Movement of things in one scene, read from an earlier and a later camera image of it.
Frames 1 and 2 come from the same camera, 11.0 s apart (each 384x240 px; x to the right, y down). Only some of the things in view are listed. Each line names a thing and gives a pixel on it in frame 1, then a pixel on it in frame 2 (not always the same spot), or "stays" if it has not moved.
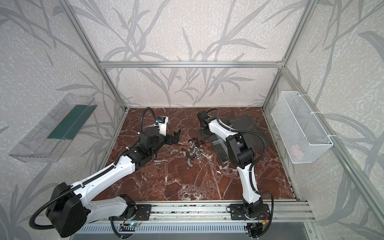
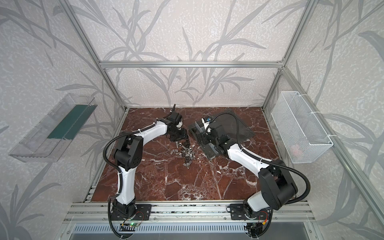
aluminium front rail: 279,212 stays
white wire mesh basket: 302,136 stays
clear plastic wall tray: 46,141 stays
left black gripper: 170,138 to 181,137
